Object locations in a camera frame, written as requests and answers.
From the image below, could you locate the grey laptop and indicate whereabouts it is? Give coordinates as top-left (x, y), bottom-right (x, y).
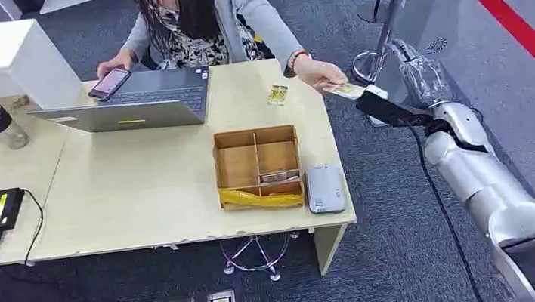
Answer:
top-left (23, 64), bottom-right (216, 145)

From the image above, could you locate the black adapter cable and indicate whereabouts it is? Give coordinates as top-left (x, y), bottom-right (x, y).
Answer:
top-left (0, 186), bottom-right (51, 270)

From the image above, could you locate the red bracelet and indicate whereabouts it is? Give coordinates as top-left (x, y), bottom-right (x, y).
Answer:
top-left (285, 49), bottom-right (313, 70)

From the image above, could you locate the yellow plastic strip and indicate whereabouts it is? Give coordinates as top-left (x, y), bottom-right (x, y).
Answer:
top-left (217, 179), bottom-right (306, 216)

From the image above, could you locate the pale narrow desk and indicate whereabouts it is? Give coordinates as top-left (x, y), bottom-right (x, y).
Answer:
top-left (0, 88), bottom-right (82, 267)

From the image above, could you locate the smartphone with pink screen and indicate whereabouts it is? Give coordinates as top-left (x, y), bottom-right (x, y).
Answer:
top-left (85, 66), bottom-right (135, 102)

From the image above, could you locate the dark right robot hand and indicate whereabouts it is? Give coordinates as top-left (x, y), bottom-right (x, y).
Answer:
top-left (353, 77), bottom-right (441, 136)

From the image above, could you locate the stack of cards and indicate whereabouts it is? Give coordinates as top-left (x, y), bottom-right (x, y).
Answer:
top-left (258, 168), bottom-right (302, 186)

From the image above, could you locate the pale printed card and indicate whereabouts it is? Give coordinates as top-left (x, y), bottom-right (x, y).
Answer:
top-left (323, 80), bottom-right (370, 104)

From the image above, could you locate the pale wide desk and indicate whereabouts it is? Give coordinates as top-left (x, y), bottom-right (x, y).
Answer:
top-left (8, 51), bottom-right (364, 302)

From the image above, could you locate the black power adapter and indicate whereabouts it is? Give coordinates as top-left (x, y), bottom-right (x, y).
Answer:
top-left (0, 186), bottom-right (31, 233)

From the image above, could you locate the grey card reader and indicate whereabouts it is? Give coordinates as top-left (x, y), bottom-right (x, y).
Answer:
top-left (303, 162), bottom-right (348, 217)

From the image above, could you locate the person's right hand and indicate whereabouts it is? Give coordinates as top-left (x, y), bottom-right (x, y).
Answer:
top-left (94, 48), bottom-right (138, 82)

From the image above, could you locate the grey kiosk stand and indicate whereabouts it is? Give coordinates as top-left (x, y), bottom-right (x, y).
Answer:
top-left (356, 0), bottom-right (520, 111)

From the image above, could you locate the yellow printed card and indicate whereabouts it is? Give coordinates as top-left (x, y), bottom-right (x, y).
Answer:
top-left (265, 82), bottom-right (291, 108)

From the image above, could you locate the chrome stanchion pole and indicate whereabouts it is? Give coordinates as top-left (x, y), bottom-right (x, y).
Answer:
top-left (344, 0), bottom-right (428, 86)

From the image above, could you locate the person's left hand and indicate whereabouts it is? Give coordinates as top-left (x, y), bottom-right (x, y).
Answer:
top-left (290, 51), bottom-right (350, 98)

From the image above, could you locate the person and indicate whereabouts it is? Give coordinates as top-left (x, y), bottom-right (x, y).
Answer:
top-left (88, 0), bottom-right (350, 120)

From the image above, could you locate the chrome stool base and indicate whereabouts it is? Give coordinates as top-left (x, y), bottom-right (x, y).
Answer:
top-left (219, 231), bottom-right (297, 288)

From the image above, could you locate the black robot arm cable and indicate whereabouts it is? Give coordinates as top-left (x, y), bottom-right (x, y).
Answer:
top-left (404, 114), bottom-right (488, 302)

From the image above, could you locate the wooden box with compartments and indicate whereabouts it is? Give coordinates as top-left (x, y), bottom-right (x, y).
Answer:
top-left (210, 122), bottom-right (307, 217)

